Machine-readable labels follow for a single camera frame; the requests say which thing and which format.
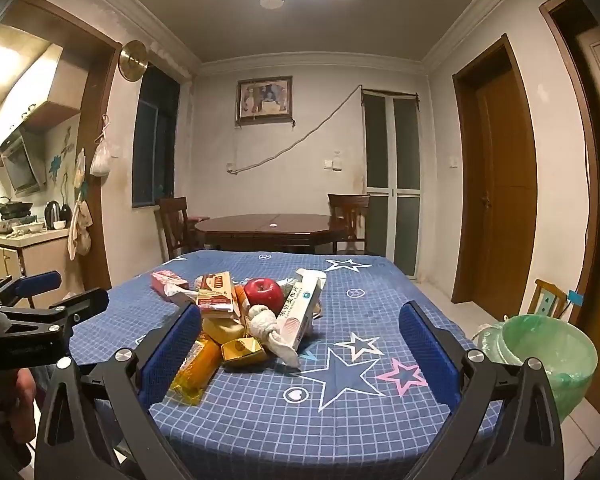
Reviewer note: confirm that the brown wooden door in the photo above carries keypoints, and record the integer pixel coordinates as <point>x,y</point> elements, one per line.
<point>505,185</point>

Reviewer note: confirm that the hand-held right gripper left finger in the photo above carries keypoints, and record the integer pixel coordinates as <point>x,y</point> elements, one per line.
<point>172,355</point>

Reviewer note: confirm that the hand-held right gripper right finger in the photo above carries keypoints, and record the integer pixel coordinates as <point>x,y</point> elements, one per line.
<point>427,355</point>

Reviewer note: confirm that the person's left hand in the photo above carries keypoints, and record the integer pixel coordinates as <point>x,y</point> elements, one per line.
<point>22,400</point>

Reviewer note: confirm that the hanging beige cloth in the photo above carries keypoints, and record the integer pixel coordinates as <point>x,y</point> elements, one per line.
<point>80,235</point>

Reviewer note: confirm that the orange yellow plastic packet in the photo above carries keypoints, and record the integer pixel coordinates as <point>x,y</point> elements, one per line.
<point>195,370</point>

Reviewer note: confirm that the blue star-print tablecloth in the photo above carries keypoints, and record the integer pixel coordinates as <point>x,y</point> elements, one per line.
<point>380,300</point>

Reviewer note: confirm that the red and white carton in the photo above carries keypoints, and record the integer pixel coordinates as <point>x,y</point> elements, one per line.
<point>215,290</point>

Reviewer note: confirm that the dark round wooden table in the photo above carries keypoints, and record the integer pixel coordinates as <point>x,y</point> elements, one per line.
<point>260,224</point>

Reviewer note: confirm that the orange white snack packet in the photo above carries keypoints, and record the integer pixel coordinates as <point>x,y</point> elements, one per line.
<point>241,299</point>

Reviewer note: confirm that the hanging white plastic bag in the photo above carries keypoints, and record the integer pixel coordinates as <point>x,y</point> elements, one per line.
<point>100,160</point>

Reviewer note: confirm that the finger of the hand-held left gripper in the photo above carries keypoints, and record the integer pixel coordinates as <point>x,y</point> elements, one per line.
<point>37,281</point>
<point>85,301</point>

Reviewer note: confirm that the gold round wall plate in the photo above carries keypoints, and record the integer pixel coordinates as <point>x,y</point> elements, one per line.
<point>134,60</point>

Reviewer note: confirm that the twisted white tissue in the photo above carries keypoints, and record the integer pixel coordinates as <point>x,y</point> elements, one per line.
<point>265,327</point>

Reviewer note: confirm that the range hood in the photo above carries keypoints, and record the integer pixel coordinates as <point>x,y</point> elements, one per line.
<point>20,167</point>

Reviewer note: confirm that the dark wooden chair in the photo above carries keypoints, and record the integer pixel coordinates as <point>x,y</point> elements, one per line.
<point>172,210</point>
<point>349,205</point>

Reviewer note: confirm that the gold foil wrapper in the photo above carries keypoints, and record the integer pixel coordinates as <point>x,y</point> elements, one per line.
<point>242,351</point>

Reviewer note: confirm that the red apple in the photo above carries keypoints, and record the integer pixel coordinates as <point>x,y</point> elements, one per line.
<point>262,295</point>

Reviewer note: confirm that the steel electric kettle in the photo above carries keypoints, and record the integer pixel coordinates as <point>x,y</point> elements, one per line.
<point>53,214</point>

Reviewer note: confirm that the trash bin with green bag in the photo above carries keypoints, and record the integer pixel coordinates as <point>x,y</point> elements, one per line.
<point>555,360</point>

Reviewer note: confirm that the pink snack packet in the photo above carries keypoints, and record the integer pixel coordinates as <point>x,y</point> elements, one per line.
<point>166,281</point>

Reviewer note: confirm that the framed wall picture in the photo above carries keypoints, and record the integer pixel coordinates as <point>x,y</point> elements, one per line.
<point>263,100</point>

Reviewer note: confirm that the dark window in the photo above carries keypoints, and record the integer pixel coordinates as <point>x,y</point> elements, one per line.
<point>152,150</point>

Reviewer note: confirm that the yellow wrapped block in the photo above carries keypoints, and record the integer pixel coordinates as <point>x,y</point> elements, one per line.
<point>222,331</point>

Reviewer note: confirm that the beige kitchen cabinet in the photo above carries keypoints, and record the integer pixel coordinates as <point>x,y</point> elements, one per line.
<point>35,260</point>

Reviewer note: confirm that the small light wooden chair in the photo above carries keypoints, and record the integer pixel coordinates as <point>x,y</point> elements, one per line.
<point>547,302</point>

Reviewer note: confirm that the white frosted glass door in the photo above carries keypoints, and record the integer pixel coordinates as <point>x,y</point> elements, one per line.
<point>380,135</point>

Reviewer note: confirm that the brown kitchen doorway frame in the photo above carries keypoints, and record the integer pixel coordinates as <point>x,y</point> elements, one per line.
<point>97,110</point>

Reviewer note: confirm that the black wok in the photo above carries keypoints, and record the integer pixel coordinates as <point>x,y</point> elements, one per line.
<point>15,206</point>

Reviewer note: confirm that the long white medicine box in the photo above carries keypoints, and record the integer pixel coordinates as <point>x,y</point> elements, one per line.
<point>300,310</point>

